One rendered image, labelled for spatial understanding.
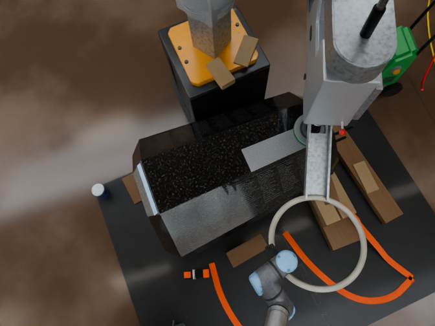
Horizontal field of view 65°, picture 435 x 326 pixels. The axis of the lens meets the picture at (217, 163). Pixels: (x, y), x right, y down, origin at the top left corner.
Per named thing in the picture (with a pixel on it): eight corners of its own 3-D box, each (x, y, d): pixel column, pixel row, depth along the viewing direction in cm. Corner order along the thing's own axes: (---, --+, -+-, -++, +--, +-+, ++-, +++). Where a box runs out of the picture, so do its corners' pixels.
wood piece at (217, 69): (206, 68, 227) (205, 63, 223) (219, 60, 228) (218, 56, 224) (222, 90, 221) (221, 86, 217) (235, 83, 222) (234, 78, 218)
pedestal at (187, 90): (170, 82, 314) (151, 28, 243) (235, 55, 319) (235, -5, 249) (198, 143, 295) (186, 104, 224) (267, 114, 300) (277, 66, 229)
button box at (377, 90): (351, 104, 163) (375, 71, 136) (357, 104, 162) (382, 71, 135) (352, 119, 160) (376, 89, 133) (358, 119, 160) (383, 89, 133)
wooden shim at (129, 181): (122, 179, 287) (121, 178, 286) (133, 173, 288) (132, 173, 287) (134, 204, 280) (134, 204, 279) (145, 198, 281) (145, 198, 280)
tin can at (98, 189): (108, 199, 283) (102, 196, 270) (96, 198, 283) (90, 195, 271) (110, 187, 286) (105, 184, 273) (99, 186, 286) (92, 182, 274)
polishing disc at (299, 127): (294, 145, 199) (294, 144, 198) (294, 112, 205) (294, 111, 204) (331, 147, 198) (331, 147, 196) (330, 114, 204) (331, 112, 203)
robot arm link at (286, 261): (270, 258, 142) (289, 244, 144) (268, 260, 154) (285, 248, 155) (284, 278, 139) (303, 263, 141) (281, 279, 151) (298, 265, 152)
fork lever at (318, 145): (303, 71, 187) (305, 68, 182) (339, 72, 186) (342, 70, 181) (296, 198, 185) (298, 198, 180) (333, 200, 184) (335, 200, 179)
